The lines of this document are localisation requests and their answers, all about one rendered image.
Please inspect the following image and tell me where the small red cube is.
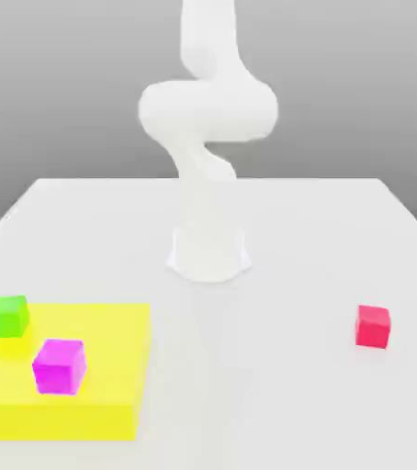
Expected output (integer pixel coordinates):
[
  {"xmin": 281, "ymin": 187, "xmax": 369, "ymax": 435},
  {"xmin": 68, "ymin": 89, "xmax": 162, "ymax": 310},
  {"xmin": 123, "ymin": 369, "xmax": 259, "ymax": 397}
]
[{"xmin": 354, "ymin": 304, "xmax": 392, "ymax": 350}]

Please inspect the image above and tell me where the small magenta cube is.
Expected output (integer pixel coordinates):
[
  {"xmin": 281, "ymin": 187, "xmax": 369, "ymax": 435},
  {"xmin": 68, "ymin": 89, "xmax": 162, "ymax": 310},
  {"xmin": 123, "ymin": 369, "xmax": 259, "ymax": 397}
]
[{"xmin": 31, "ymin": 338, "xmax": 88, "ymax": 397}]

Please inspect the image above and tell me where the small green cube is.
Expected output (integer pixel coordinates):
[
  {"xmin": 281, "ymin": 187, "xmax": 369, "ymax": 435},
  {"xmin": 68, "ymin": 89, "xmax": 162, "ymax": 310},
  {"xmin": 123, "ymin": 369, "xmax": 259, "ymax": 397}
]
[{"xmin": 0, "ymin": 295, "xmax": 31, "ymax": 340}]

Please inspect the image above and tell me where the large yellow box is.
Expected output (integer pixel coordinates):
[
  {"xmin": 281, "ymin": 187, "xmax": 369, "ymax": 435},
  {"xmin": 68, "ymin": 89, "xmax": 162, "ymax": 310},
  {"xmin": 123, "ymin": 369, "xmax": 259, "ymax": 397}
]
[{"xmin": 0, "ymin": 302, "xmax": 152, "ymax": 442}]

